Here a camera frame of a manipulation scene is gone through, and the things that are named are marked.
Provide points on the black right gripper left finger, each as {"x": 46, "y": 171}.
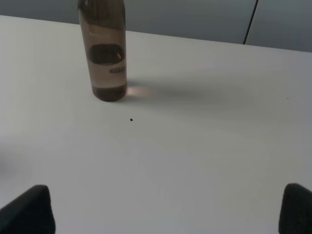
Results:
{"x": 29, "y": 213}

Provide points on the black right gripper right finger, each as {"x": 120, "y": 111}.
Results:
{"x": 296, "y": 210}

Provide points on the brown translucent water bottle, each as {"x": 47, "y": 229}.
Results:
{"x": 103, "y": 27}

